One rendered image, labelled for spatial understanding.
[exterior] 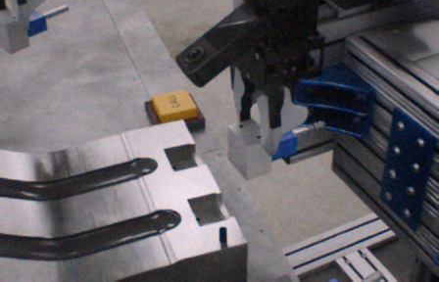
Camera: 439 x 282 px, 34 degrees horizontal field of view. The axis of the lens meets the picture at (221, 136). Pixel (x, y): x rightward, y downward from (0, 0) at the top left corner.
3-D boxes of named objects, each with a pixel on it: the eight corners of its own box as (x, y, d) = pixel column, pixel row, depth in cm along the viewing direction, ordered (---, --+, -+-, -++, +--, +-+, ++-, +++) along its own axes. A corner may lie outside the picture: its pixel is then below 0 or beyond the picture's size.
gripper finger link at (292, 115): (316, 152, 87) (311, 81, 83) (274, 166, 85) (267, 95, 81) (302, 143, 90) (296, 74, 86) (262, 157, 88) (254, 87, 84)
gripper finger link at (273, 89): (288, 129, 82) (281, 58, 79) (276, 133, 82) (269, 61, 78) (268, 117, 86) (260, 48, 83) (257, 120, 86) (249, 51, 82)
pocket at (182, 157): (195, 163, 100) (194, 141, 98) (207, 185, 96) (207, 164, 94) (164, 169, 99) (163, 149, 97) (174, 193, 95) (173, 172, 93)
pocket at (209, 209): (220, 211, 92) (220, 190, 90) (235, 240, 88) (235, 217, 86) (187, 220, 91) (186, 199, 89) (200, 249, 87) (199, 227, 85)
